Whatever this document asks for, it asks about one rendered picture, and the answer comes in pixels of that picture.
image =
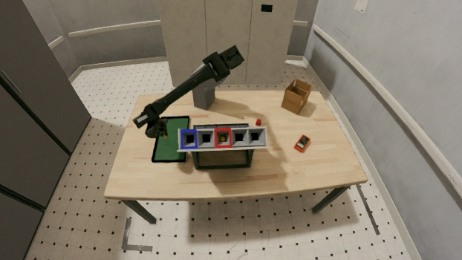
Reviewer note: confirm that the green tray with black rim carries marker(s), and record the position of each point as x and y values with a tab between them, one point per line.
165	149

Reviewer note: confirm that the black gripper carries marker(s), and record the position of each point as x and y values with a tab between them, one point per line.
163	129

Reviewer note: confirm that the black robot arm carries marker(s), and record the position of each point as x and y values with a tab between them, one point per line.
220	64

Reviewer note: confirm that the white curved cover panel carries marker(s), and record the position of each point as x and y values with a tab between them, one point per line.
208	134

